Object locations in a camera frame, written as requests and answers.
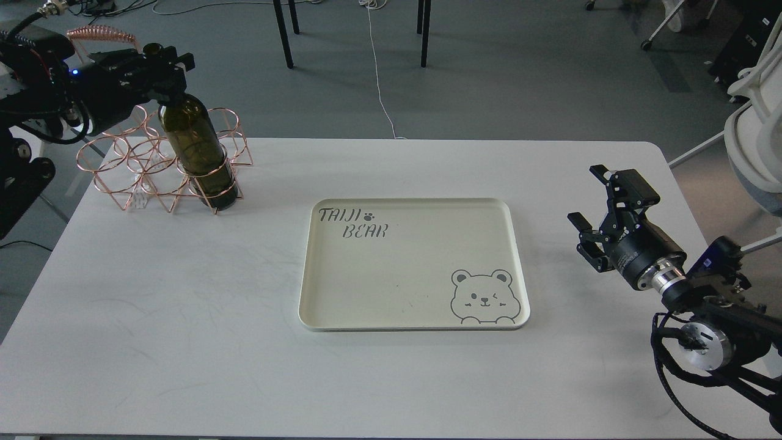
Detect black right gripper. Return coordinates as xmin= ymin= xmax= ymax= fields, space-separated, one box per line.
xmin=567 ymin=164 xmax=687 ymax=291

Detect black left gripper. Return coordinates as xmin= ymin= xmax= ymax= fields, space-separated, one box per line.
xmin=70 ymin=44 xmax=196 ymax=129

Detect dark green wine bottle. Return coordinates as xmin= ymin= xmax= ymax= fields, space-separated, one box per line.
xmin=158 ymin=89 xmax=238 ymax=211

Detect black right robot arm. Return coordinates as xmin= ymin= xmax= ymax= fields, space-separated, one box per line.
xmin=568 ymin=164 xmax=781 ymax=439

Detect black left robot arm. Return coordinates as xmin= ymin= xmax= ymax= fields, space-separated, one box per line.
xmin=1 ymin=1 xmax=195 ymax=237

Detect black table legs left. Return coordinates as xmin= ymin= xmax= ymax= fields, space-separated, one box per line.
xmin=272 ymin=0 xmax=301 ymax=70

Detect black table legs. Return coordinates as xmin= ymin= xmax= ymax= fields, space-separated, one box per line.
xmin=272 ymin=0 xmax=301 ymax=70
xmin=416 ymin=0 xmax=432 ymax=68

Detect white office chair right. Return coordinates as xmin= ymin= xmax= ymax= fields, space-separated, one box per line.
xmin=668 ymin=18 xmax=781 ymax=217

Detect rolling chair base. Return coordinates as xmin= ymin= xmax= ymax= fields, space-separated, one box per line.
xmin=583 ymin=0 xmax=718 ymax=51

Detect black equipment case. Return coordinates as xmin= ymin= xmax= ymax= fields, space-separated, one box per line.
xmin=707 ymin=1 xmax=781 ymax=86

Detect cream bear serving tray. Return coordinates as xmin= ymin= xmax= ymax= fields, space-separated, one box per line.
xmin=298 ymin=198 xmax=531 ymax=331

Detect black table legs right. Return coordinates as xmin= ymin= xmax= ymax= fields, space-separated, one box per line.
xmin=416 ymin=0 xmax=432 ymax=68

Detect black floor cables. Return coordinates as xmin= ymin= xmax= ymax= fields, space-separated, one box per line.
xmin=37 ymin=0 xmax=159 ymax=19

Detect copper wire bottle rack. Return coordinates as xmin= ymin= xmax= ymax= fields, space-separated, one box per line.
xmin=66 ymin=25 xmax=254 ymax=214

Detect white floor cable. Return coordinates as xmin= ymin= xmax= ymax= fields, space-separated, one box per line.
xmin=357 ymin=0 xmax=407 ymax=140

